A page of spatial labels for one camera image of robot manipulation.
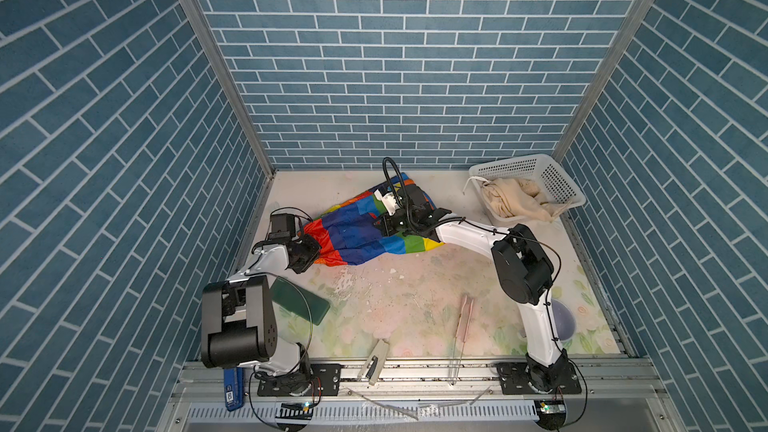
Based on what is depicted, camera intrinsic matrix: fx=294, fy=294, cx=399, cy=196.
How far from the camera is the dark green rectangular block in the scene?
846mm

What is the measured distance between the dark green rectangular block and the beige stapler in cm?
18

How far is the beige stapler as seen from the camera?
745 mm
